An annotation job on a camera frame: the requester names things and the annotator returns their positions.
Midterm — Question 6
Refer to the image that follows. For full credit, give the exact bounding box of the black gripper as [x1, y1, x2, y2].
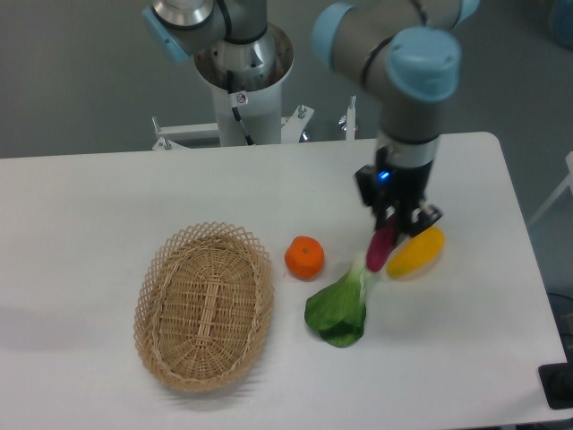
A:
[355, 145, 443, 237]

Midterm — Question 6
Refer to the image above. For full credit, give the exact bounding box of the purple sweet potato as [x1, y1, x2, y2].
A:
[366, 217, 397, 272]

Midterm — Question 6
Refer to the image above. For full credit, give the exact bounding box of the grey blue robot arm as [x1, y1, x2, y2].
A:
[142, 1, 478, 237]

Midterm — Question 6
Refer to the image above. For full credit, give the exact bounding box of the oval wicker basket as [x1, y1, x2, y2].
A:
[133, 222, 274, 392]

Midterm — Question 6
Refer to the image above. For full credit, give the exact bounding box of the yellow mango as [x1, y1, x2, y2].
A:
[386, 227, 446, 280]

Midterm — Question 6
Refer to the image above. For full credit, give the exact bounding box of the orange tangerine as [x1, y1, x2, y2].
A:
[284, 236, 325, 280]

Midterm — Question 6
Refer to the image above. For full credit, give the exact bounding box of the green bok choy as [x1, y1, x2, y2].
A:
[304, 254, 372, 348]

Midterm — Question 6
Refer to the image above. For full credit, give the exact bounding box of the black device at table edge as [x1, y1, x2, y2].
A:
[538, 362, 572, 410]

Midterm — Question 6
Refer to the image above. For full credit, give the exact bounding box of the white frame at right edge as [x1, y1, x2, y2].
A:
[527, 152, 573, 228]

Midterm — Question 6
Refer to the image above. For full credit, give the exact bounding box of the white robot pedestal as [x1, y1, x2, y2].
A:
[193, 23, 294, 121]

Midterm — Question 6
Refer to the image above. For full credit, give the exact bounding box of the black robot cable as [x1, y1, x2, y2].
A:
[226, 71, 256, 147]

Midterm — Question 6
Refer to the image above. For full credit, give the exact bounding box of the white metal base frame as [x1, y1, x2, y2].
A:
[150, 94, 362, 151]

